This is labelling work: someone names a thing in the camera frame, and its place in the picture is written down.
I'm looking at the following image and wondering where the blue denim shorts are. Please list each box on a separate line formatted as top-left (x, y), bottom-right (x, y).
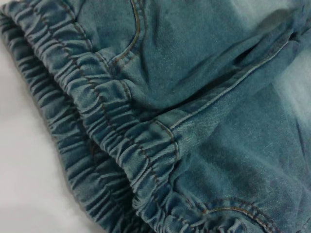
top-left (0, 0), bottom-right (311, 233)

